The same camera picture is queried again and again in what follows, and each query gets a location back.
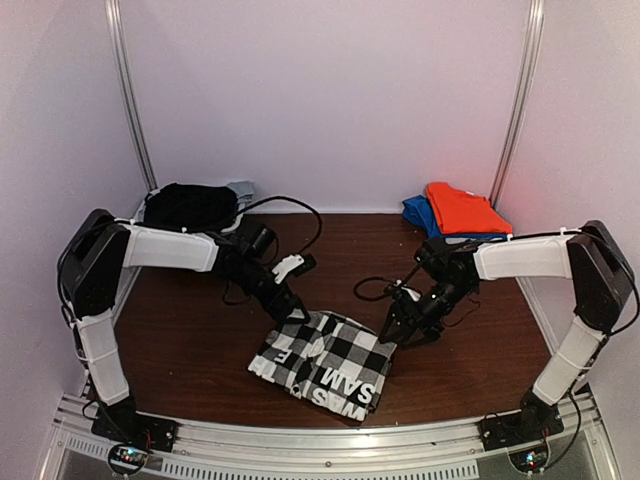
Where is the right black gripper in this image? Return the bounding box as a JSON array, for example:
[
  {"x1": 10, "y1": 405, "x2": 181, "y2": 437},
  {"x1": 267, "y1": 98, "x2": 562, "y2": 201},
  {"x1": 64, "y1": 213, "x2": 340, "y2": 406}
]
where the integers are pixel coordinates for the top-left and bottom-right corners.
[{"x1": 380, "y1": 278, "x2": 474, "y2": 350}]

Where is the black white checkered cloth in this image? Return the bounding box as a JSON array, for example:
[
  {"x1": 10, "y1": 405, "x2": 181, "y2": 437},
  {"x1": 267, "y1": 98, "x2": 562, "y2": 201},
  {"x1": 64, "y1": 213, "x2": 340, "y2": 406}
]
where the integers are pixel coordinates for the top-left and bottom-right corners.
[{"x1": 247, "y1": 311, "x2": 397, "y2": 422}]

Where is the orange t-shirt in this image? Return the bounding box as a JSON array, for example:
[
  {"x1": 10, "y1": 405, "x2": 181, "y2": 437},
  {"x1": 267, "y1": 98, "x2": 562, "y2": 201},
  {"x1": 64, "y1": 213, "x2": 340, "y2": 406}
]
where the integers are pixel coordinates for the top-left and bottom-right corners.
[{"x1": 426, "y1": 182, "x2": 513, "y2": 235}]

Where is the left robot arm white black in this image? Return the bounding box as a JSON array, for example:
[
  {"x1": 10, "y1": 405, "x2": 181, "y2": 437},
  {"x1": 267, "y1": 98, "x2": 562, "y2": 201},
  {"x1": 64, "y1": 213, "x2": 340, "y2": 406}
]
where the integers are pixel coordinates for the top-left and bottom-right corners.
[{"x1": 57, "y1": 209, "x2": 315, "y2": 444}]

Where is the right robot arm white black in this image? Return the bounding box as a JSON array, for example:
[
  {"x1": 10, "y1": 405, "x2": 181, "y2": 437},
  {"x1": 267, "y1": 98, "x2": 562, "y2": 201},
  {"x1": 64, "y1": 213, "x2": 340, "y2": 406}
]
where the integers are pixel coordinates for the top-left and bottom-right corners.
[{"x1": 381, "y1": 220, "x2": 639, "y2": 442}]

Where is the white plastic laundry basket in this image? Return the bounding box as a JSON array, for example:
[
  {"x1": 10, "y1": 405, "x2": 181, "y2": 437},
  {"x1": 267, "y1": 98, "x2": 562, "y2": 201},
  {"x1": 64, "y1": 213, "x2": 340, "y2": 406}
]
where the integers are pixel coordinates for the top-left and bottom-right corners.
[{"x1": 133, "y1": 188, "x2": 251, "y2": 233}]

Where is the grey garment in basket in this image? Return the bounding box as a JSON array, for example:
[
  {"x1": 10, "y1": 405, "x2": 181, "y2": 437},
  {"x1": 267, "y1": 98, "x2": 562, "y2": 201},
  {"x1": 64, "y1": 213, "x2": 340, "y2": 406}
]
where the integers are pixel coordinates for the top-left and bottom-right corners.
[{"x1": 226, "y1": 181, "x2": 255, "y2": 203}]

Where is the black garment hanging from basket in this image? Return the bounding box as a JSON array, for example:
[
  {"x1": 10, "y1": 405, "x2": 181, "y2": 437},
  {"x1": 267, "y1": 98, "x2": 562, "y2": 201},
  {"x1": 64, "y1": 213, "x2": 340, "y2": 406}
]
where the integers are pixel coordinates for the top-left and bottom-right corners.
[{"x1": 143, "y1": 183, "x2": 238, "y2": 232}]

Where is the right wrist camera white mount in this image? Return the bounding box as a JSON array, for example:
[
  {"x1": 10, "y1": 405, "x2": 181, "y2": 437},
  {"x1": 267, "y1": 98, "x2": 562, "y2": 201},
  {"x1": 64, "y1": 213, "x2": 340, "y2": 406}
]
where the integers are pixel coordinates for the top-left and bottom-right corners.
[{"x1": 389, "y1": 280, "x2": 422, "y2": 302}]

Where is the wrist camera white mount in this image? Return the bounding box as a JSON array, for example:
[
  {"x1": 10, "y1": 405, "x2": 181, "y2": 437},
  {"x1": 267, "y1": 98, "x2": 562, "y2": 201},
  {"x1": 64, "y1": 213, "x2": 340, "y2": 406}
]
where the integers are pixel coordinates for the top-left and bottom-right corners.
[
  {"x1": 389, "y1": 280, "x2": 422, "y2": 302},
  {"x1": 271, "y1": 254, "x2": 317, "y2": 284}
]

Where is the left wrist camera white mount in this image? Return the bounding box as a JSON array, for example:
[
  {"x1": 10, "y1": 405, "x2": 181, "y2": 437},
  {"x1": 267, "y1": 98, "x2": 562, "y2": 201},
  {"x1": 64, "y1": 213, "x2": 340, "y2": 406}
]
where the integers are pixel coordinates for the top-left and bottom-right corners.
[{"x1": 271, "y1": 254, "x2": 317, "y2": 284}]

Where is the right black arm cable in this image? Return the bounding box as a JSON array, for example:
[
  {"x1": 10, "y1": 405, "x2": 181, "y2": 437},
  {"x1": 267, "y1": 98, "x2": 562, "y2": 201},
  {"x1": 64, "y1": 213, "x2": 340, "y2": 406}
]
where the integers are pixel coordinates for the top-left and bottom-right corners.
[{"x1": 352, "y1": 275, "x2": 401, "y2": 301}]

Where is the front aluminium rail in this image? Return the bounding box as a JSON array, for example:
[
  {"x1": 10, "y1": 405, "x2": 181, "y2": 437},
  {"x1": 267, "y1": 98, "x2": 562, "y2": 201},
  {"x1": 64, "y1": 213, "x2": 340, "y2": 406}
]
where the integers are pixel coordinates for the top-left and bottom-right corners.
[{"x1": 34, "y1": 388, "x2": 622, "y2": 479}]

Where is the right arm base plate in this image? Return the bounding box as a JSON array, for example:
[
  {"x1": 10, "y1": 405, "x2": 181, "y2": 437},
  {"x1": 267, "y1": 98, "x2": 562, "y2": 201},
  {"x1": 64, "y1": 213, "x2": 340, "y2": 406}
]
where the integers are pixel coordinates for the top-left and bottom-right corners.
[{"x1": 477, "y1": 400, "x2": 564, "y2": 451}]

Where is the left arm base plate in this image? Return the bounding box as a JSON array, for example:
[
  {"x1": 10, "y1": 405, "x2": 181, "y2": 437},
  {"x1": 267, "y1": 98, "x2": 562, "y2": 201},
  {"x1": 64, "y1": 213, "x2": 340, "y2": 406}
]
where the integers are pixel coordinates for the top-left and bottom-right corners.
[{"x1": 91, "y1": 396, "x2": 178, "y2": 452}]

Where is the right aluminium frame post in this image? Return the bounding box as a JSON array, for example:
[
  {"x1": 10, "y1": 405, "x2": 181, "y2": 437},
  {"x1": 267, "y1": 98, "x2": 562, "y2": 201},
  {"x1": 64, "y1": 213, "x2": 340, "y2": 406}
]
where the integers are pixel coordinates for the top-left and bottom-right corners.
[{"x1": 489, "y1": 0, "x2": 545, "y2": 208}]

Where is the aluminium frame post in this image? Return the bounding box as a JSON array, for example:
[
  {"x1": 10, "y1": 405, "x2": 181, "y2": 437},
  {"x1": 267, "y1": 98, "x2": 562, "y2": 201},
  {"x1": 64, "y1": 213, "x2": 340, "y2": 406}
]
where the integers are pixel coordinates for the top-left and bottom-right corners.
[
  {"x1": 104, "y1": 0, "x2": 158, "y2": 191},
  {"x1": 489, "y1": 0, "x2": 545, "y2": 208}
]

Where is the left aluminium frame post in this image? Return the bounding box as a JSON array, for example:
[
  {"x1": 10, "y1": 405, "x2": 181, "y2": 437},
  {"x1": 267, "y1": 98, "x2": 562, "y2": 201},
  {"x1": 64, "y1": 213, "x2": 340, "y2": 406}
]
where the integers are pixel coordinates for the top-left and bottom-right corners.
[{"x1": 104, "y1": 0, "x2": 158, "y2": 191}]

